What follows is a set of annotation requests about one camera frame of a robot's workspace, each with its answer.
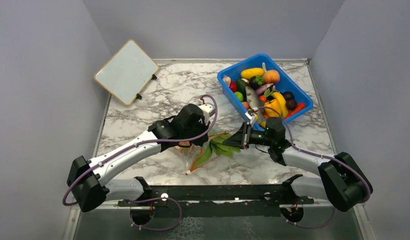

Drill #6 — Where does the beige fake garlic bulb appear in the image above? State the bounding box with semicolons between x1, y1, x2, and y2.
222;75;231;86

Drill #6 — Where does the clear zip top bag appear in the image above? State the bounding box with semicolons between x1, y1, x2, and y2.
173;126;228;176

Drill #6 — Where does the dark fake plum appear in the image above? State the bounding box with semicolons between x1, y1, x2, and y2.
282;91;295;101

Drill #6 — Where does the red fake apple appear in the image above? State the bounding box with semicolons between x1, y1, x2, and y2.
229;81;238;93

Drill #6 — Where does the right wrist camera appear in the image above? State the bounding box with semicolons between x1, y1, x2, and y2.
245;109;259;126

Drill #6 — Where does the green fake leafy vegetable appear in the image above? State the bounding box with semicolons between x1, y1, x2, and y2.
190;131;241;170

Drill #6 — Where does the black mounting rail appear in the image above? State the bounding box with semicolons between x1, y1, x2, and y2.
118;184;314;218

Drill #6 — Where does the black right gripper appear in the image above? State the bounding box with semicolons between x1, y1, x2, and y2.
223;121;274;150

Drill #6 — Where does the red fake pepper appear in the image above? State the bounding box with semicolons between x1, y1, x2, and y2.
285;102;306;119

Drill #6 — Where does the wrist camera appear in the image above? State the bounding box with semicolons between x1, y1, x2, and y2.
245;109;259;126
198;103;216;125

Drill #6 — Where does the yellow fake squash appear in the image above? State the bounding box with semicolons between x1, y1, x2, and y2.
240;67;265;80

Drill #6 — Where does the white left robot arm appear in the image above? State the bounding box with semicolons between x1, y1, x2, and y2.
66;103;217;212

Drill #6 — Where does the yellow fake bell pepper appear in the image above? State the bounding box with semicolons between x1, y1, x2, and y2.
264;99;283;118

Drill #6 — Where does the blue plastic bin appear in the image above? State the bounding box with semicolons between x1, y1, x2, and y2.
217;53;314;122

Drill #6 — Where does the purple fake mangosteen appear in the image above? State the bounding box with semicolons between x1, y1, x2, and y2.
249;75;263;90

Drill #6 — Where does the yellow fake banana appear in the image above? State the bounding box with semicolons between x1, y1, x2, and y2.
272;91;289;118

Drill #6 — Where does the fake peach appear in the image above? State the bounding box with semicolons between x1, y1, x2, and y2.
262;70;281;84

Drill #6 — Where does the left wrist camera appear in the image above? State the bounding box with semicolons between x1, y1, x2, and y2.
198;103;216;125

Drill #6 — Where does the orange fake pineapple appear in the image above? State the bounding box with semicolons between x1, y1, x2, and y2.
177;141;192;150

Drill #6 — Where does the white board wooden frame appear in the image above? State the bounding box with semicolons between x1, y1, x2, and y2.
93;39;159;106

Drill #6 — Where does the green fake lime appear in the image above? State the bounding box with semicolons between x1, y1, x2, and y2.
234;91;244;103

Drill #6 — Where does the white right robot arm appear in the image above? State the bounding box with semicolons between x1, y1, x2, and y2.
223;117;373;212

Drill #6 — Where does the purple fake onion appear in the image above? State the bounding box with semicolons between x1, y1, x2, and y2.
255;83;274;96

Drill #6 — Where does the grey fake fish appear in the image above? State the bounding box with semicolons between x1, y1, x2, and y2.
245;86;267;127

